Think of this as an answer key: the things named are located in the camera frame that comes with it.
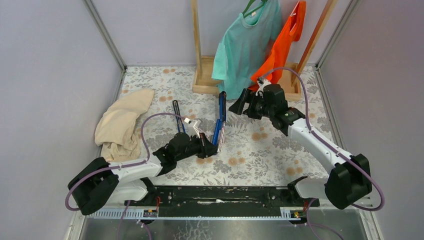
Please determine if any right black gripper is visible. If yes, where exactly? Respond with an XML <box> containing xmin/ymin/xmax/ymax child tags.
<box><xmin>228</xmin><ymin>88</ymin><xmax>274</xmax><ymax>121</ymax></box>

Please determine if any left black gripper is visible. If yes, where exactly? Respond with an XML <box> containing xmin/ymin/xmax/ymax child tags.
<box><xmin>175</xmin><ymin>133</ymin><xmax>221</xmax><ymax>163</ymax></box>

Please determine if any blue stapler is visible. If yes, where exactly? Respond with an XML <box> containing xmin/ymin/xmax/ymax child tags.
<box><xmin>172</xmin><ymin>99</ymin><xmax>187</xmax><ymax>135</ymax></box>
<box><xmin>212</xmin><ymin>91</ymin><xmax>227</xmax><ymax>153</ymax></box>

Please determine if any red white staples box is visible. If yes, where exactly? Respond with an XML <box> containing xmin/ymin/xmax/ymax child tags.
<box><xmin>199</xmin><ymin>132</ymin><xmax>207</xmax><ymax>142</ymax></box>

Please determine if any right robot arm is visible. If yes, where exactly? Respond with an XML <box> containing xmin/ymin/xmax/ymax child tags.
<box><xmin>228</xmin><ymin>84</ymin><xmax>373</xmax><ymax>210</ymax></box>

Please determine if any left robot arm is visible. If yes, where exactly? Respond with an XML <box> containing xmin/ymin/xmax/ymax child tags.
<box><xmin>65</xmin><ymin>133</ymin><xmax>217</xmax><ymax>216</ymax></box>

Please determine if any floral table mat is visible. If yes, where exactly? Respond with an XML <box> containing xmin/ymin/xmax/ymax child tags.
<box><xmin>119</xmin><ymin>66</ymin><xmax>328</xmax><ymax>186</ymax></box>

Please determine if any wooden clothes rack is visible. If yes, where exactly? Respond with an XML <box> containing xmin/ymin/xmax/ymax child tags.
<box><xmin>190</xmin><ymin>0</ymin><xmax>338</xmax><ymax>102</ymax></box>

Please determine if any orange t-shirt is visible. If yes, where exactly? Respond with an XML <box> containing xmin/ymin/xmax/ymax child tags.
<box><xmin>249</xmin><ymin>1</ymin><xmax>307</xmax><ymax>91</ymax></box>

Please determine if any teal t-shirt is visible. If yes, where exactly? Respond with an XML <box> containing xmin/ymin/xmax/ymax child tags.
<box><xmin>211</xmin><ymin>0</ymin><xmax>283</xmax><ymax>100</ymax></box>

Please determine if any beige cloth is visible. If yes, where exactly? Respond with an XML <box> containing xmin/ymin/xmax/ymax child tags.
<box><xmin>94</xmin><ymin>88</ymin><xmax>155</xmax><ymax>162</ymax></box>

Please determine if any green hanger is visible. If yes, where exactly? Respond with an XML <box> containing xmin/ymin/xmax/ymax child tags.
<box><xmin>242</xmin><ymin>0</ymin><xmax>268</xmax><ymax>17</ymax></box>

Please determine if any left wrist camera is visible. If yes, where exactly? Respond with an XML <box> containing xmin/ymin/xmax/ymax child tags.
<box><xmin>183</xmin><ymin>117</ymin><xmax>202</xmax><ymax>137</ymax></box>

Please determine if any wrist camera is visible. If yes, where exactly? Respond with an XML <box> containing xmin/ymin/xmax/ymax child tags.
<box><xmin>255</xmin><ymin>77</ymin><xmax>272</xmax><ymax>97</ymax></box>
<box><xmin>183</xmin><ymin>117</ymin><xmax>202</xmax><ymax>137</ymax></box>

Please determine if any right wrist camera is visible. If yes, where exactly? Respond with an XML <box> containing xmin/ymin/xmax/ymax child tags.
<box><xmin>255</xmin><ymin>77</ymin><xmax>272</xmax><ymax>97</ymax></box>

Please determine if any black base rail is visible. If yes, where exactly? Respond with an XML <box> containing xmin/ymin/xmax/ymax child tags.
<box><xmin>129</xmin><ymin>185</ymin><xmax>320</xmax><ymax>218</ymax></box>

